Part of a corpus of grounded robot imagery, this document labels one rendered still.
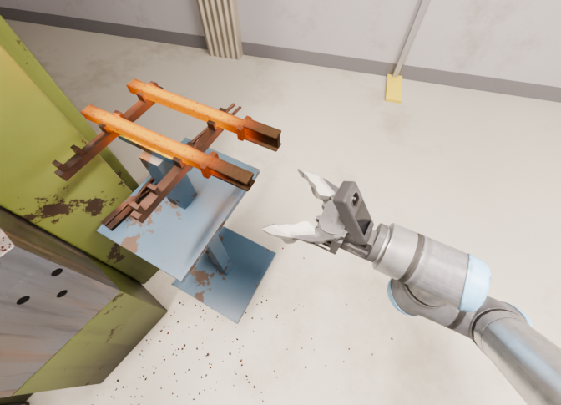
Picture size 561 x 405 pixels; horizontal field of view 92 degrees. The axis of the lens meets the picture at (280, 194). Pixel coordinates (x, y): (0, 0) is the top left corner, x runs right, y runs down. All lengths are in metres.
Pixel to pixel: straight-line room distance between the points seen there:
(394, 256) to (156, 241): 0.61
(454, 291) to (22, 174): 0.99
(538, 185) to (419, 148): 0.76
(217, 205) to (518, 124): 2.39
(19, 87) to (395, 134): 1.99
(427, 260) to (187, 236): 0.59
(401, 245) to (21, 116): 0.86
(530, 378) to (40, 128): 1.04
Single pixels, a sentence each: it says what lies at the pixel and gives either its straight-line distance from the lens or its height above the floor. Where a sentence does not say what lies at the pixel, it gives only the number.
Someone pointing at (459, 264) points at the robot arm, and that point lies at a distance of 0.51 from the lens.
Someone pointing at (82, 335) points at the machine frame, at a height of 0.44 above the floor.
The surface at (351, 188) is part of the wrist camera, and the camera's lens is 0.43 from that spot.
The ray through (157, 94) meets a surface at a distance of 0.75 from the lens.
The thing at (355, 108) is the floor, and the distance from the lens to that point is 2.30.
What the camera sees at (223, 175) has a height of 1.01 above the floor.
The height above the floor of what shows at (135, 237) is 0.76.
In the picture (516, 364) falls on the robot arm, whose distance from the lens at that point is 0.54.
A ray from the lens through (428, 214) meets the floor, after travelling 1.87.
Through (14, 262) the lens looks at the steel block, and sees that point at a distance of 0.84.
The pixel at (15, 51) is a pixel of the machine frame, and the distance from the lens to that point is 1.32.
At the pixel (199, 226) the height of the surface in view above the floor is 0.76.
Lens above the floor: 1.46
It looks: 59 degrees down
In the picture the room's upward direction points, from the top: straight up
